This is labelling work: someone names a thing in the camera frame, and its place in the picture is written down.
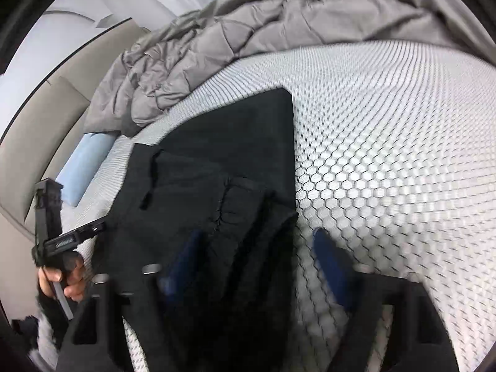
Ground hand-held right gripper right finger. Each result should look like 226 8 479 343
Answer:
312 227 460 372

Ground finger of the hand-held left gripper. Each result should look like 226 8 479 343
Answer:
79 220 108 242

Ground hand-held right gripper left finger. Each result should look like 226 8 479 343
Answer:
56 228 207 372

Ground black pants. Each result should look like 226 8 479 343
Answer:
93 87 300 372

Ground person's left hand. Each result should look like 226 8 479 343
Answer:
38 254 86 301

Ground light blue pillow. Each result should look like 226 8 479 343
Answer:
56 132 117 206

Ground beige padded headboard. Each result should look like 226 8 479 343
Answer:
0 17 150 241

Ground bed with honeycomb sheet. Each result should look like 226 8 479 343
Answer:
39 39 496 372

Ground grey quilted duvet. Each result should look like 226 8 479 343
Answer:
83 0 496 138

